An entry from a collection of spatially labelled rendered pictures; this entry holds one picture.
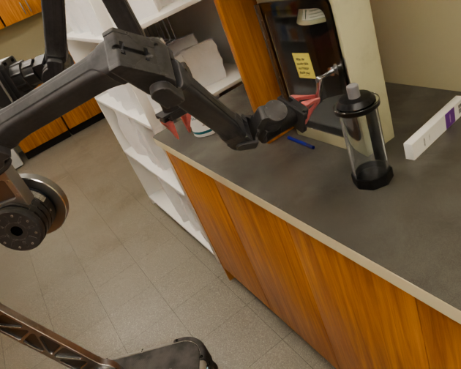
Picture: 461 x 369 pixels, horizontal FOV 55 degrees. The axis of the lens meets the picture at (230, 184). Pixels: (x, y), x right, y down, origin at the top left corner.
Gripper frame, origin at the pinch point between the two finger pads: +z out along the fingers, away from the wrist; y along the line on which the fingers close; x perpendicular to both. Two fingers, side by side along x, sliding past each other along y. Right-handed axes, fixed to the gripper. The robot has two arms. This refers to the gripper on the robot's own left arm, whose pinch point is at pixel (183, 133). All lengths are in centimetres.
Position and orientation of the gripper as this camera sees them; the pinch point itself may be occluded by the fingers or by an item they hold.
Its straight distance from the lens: 147.4
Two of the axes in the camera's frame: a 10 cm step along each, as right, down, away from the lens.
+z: 3.4, 8.0, 4.9
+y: 8.0, -5.2, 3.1
